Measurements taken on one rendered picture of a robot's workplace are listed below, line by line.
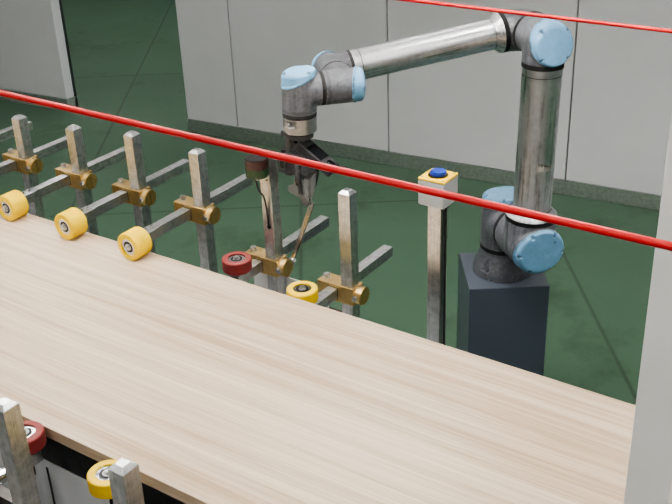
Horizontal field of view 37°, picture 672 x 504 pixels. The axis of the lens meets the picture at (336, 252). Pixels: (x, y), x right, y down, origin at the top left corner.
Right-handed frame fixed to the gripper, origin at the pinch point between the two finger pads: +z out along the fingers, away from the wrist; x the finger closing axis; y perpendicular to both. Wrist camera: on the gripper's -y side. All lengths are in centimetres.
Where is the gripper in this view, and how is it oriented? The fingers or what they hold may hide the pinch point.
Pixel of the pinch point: (308, 202)
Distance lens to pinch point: 273.4
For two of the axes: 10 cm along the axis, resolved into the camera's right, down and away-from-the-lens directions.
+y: -8.2, -2.5, 5.1
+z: 0.1, 8.8, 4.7
